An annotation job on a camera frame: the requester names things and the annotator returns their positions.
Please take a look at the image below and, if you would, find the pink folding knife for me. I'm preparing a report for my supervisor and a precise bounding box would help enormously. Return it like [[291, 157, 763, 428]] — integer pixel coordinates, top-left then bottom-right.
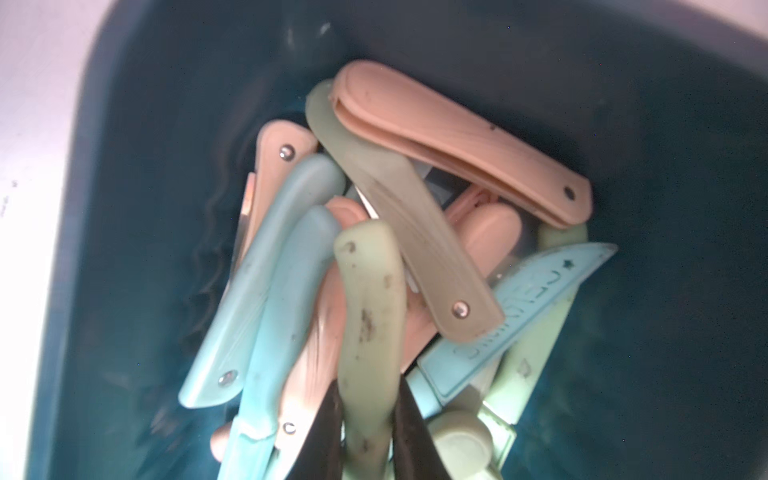
[[330, 60, 593, 229]]

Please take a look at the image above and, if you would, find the light blue sheathed knife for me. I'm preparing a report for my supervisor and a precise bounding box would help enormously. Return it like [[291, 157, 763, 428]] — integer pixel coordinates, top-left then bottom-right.
[[406, 242, 618, 419]]

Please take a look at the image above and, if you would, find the teal plastic storage box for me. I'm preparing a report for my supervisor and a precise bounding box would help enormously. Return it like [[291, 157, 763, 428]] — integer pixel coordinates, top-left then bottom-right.
[[29, 1, 767, 479]]

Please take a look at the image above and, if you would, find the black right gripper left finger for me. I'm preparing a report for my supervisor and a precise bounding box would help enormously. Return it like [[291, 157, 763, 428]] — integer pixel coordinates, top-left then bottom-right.
[[286, 380, 343, 480]]

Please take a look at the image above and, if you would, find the pale green fruit knife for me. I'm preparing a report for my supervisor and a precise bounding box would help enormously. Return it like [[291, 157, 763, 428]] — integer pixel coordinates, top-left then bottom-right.
[[427, 225, 589, 479]]

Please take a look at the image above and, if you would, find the light blue folding knife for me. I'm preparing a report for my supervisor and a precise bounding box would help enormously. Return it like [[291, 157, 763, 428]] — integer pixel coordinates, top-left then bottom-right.
[[178, 154, 346, 409]]

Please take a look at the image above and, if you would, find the light blue ceramic fruit knife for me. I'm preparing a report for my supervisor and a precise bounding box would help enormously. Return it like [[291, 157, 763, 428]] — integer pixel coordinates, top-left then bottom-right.
[[218, 206, 341, 479]]

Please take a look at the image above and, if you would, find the olive green folding knife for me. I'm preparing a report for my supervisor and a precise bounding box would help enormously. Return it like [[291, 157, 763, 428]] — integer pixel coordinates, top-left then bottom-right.
[[305, 80, 505, 342]]

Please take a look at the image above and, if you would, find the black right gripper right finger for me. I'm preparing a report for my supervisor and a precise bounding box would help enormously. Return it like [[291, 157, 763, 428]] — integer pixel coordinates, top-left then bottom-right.
[[392, 377, 451, 480]]

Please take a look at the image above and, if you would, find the light green ceramic fruit knife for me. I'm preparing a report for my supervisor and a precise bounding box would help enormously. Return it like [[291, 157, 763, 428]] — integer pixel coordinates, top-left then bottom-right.
[[334, 220, 407, 479]]

